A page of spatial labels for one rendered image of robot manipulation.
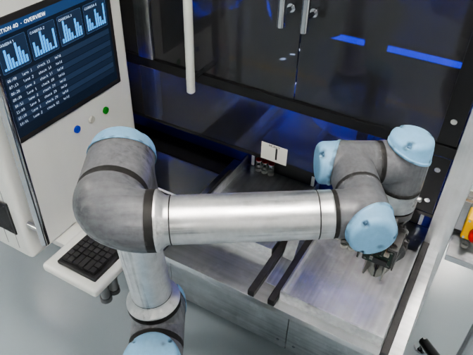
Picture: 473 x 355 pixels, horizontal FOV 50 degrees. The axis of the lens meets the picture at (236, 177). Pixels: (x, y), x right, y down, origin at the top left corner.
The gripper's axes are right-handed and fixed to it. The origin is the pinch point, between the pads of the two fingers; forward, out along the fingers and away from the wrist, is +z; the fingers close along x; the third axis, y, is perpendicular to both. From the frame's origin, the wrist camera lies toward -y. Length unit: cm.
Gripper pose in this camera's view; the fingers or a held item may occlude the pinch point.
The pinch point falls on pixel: (376, 269)
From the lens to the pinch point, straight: 112.8
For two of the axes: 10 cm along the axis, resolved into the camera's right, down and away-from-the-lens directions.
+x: 8.7, 3.2, -3.7
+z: -0.2, 7.8, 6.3
